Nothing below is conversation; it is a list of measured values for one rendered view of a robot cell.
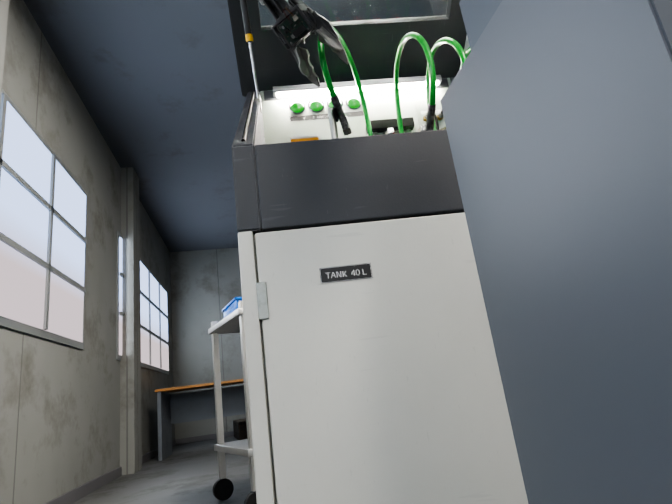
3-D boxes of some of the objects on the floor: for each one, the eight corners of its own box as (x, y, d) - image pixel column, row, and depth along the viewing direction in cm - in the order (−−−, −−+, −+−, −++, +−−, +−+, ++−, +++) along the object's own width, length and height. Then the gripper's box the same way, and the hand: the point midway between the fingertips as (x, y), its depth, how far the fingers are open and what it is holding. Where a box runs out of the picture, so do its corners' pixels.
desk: (167, 454, 595) (166, 390, 617) (282, 437, 623) (277, 377, 645) (155, 461, 524) (154, 389, 546) (285, 442, 552) (279, 374, 574)
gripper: (239, 10, 94) (303, 99, 100) (289, -37, 89) (354, 60, 95) (253, 9, 102) (312, 92, 108) (300, -35, 96) (359, 55, 102)
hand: (331, 70), depth 103 cm, fingers open, 7 cm apart
